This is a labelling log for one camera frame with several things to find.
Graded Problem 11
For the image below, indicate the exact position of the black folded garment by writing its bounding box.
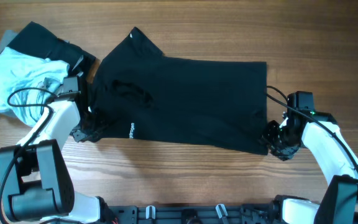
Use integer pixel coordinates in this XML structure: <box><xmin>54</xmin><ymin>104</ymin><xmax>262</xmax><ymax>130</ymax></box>
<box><xmin>7</xmin><ymin>22</ymin><xmax>96</xmax><ymax>78</ymax></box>

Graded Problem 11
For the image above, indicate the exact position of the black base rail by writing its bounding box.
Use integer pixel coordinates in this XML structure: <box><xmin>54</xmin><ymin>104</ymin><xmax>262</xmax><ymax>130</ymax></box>
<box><xmin>109</xmin><ymin>203</ymin><xmax>285</xmax><ymax>224</ymax></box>

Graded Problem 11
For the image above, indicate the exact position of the light blue folded garment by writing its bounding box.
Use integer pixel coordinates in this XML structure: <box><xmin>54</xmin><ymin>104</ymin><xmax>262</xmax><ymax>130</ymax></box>
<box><xmin>0</xmin><ymin>46</ymin><xmax>71</xmax><ymax>128</ymax></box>

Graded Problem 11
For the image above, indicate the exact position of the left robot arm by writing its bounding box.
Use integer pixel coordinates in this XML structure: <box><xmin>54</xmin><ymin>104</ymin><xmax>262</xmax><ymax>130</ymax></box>
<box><xmin>0</xmin><ymin>77</ymin><xmax>117</xmax><ymax>223</ymax></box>

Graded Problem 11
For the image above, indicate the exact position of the black t-shirt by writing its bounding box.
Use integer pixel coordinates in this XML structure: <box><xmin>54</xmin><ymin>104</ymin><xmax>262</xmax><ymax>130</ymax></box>
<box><xmin>89</xmin><ymin>28</ymin><xmax>268</xmax><ymax>155</ymax></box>

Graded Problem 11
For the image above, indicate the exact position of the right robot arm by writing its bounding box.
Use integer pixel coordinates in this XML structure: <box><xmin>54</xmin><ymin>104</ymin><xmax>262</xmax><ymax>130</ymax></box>
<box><xmin>262</xmin><ymin>91</ymin><xmax>358</xmax><ymax>223</ymax></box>

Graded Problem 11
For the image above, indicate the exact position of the grey folded garment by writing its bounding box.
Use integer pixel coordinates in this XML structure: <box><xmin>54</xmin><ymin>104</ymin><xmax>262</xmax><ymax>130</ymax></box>
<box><xmin>0</xmin><ymin>29</ymin><xmax>84</xmax><ymax>119</ymax></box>

